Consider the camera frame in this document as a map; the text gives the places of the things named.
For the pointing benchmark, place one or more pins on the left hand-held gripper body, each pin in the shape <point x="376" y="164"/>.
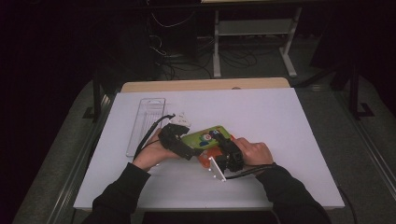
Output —
<point x="171" y="140"/>

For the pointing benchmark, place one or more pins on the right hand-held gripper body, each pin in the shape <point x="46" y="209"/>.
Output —
<point x="232" y="157"/>

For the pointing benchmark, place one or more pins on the black metal stand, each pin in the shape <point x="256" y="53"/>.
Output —
<point x="355" y="93"/>
<point x="96" y="93"/>

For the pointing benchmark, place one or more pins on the green phone case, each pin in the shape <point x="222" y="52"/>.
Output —
<point x="197" y="140"/>

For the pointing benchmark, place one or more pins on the clear plastic tray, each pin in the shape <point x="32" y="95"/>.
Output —
<point x="149" y="112"/>

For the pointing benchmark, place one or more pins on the person's right hand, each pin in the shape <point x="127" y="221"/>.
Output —
<point x="257" y="154"/>

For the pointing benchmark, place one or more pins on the person's left hand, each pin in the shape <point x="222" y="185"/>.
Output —
<point x="152" y="154"/>

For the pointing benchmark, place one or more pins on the white metal desk frame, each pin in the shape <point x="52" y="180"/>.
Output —
<point x="217" y="46"/>

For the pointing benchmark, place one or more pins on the grey metal rail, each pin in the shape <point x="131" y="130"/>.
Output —
<point x="370" y="149"/>
<point x="77" y="168"/>

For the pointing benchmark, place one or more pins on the orange phone case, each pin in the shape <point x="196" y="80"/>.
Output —
<point x="208" y="156"/>

